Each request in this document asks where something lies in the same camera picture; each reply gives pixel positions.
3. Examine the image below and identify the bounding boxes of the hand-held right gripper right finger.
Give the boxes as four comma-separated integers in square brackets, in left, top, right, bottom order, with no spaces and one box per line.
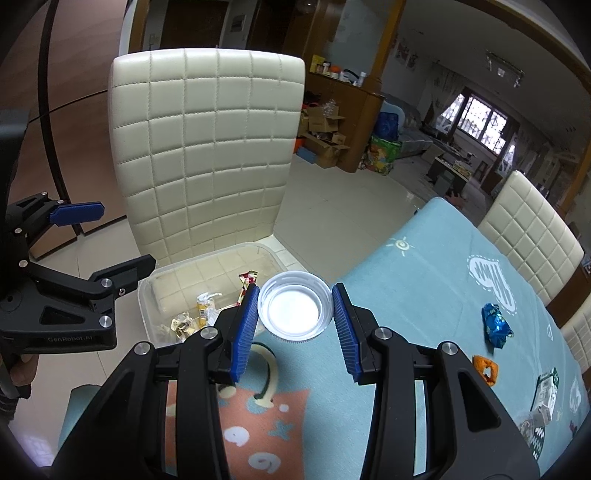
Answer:
[331,282,541,480]

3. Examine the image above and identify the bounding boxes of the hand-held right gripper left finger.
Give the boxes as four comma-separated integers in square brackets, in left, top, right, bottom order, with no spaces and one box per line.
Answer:
[55,284,262,480]

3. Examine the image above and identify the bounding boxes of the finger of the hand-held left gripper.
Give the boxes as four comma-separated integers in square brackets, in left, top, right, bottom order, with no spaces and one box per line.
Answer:
[0,254,157,330]
[9,193,106,259]

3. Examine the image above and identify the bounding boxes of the red gold checkered wrapper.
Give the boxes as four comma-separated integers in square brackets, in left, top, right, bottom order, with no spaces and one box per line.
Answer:
[235,270,259,308]

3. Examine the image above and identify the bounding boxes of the clear round plastic lid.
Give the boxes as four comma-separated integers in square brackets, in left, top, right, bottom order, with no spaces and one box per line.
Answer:
[257,271,333,342]

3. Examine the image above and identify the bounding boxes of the clear plastic storage container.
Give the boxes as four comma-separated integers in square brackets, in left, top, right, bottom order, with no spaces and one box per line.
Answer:
[137,242,289,352]

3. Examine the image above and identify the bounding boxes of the shiny wrapper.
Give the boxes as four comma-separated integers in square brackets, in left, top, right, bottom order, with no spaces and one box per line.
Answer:
[161,313,200,344]

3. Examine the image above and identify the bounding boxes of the person's left hand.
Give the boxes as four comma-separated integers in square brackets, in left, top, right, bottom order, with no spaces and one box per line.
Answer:
[9,353,40,387]

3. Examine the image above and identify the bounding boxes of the light blue printed tablecloth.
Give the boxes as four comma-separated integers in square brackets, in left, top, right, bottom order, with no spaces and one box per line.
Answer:
[58,196,591,480]

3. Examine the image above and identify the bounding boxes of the cream quilted leather chair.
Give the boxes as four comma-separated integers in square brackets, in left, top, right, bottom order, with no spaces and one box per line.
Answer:
[558,295,591,374]
[478,171,585,305]
[107,47,306,273]

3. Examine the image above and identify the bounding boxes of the orange snack wrapper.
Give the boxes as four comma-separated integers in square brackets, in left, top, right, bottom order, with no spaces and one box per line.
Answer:
[473,355,499,386]

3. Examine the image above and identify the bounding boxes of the blue snack wrapper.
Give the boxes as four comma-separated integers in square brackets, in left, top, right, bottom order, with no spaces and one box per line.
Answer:
[481,303,514,348]

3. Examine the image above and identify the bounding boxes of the green colourful bag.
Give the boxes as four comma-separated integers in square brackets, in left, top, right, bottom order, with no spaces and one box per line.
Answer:
[362,134,402,175]

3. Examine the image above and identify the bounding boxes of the low coffee table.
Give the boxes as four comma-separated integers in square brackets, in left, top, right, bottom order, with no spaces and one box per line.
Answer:
[427,154,476,195]

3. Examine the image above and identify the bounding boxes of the pile of cardboard boxes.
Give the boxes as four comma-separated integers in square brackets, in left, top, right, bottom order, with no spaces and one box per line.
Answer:
[295,104,352,169]

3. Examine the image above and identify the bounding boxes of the grey sofa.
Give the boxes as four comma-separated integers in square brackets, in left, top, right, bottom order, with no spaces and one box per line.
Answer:
[383,102,444,160]

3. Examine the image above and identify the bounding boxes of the blue bag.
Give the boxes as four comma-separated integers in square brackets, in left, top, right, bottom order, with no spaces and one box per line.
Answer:
[376,113,400,139]

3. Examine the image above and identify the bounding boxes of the white and green carton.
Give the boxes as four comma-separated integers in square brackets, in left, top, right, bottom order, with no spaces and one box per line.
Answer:
[533,368,561,421]

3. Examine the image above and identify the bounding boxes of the wooden partition cabinet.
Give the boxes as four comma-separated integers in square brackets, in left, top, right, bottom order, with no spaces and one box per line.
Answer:
[305,69,386,174]

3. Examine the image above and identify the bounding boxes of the barred window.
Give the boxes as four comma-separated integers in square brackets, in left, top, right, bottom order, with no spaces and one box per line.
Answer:
[434,92,520,158]

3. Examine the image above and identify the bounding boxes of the row of bottles and boxes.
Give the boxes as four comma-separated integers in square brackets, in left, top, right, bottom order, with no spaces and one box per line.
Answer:
[311,55,370,88]

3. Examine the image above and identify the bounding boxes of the ceiling track lamp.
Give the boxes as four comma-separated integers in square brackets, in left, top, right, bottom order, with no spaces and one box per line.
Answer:
[485,51,525,88]

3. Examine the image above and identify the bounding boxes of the black cable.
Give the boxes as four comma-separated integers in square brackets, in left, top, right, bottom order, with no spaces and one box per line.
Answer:
[38,0,71,204]

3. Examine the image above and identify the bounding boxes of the red wall decorations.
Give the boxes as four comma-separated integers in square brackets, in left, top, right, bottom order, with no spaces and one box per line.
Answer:
[397,39,419,68]

